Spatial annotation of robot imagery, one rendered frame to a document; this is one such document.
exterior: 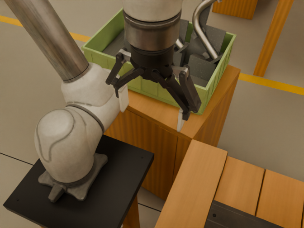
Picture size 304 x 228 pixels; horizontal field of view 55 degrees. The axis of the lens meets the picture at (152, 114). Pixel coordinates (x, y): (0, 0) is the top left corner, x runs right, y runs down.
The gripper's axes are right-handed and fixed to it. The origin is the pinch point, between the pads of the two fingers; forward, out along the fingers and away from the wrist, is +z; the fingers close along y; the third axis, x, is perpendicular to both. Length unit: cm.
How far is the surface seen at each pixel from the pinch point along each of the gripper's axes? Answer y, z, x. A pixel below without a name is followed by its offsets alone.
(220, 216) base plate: -22.6, 41.3, -1.7
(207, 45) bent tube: 4, 32, -71
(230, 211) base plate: -25.1, 41.3, -4.4
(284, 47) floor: -42, 131, -227
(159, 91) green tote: 17, 46, -48
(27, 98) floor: 144, 131, -72
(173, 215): -9.1, 41.3, 3.9
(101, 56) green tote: 47, 37, -49
